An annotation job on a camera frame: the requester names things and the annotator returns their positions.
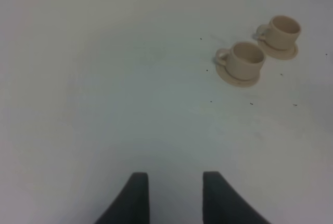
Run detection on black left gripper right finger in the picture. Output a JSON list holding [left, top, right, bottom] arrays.
[[202, 171, 268, 223]]

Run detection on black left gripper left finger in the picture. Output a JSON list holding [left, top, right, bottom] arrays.
[[95, 172, 150, 224]]

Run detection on near beige cup saucer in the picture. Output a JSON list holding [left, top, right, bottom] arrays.
[[215, 64, 261, 88]]

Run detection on beige cup saucer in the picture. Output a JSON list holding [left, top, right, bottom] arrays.
[[257, 40, 298, 60], [215, 64, 261, 88]]

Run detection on near beige teacup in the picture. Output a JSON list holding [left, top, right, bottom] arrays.
[[215, 42, 266, 80]]

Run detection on beige teacup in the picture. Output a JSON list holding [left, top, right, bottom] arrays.
[[256, 15, 301, 51], [215, 42, 266, 80]]

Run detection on far beige cup saucer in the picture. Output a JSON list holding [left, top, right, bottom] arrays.
[[257, 40, 298, 60]]

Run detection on far beige teacup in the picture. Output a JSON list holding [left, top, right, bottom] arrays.
[[256, 15, 301, 51]]

